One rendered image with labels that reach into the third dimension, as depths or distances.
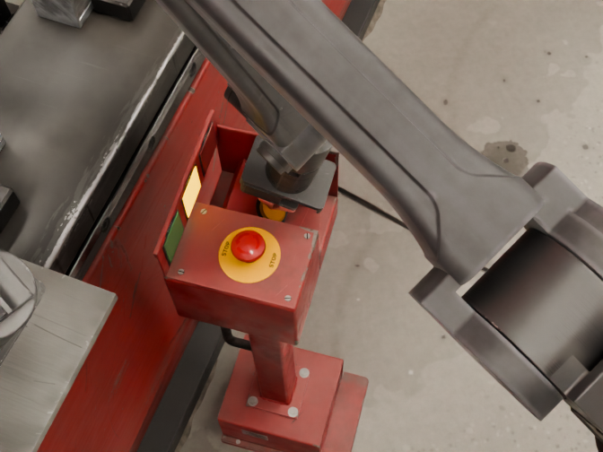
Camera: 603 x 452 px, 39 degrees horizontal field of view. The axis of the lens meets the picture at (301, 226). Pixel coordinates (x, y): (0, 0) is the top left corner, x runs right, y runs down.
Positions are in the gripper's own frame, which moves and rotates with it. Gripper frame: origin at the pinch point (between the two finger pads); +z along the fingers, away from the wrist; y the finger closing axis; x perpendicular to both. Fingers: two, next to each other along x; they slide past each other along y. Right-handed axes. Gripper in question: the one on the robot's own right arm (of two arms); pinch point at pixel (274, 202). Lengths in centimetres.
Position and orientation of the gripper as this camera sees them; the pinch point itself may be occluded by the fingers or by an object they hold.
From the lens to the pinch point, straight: 109.0
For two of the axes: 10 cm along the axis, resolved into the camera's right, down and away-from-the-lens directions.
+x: -2.8, 8.6, -4.2
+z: -2.3, 3.7, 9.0
